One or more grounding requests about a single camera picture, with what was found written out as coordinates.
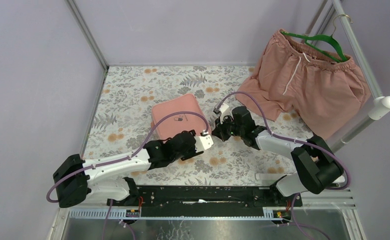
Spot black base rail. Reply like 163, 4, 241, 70
107, 178, 303, 218

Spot metal clothes rack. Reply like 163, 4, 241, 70
302, 0, 390, 159

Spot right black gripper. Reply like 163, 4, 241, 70
211, 113, 244, 142

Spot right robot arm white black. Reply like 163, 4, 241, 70
212, 104, 344, 206

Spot pink shorts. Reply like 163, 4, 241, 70
236, 29, 371, 139

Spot purple cable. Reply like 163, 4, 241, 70
214, 91, 351, 240
46, 111, 210, 240

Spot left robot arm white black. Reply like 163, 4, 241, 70
47, 130, 214, 208

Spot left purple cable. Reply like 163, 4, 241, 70
46, 111, 210, 240

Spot green clothes hanger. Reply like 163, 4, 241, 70
280, 13, 350, 64

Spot pink medicine kit case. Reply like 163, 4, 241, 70
151, 93, 212, 140

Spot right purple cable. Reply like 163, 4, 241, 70
214, 91, 351, 240

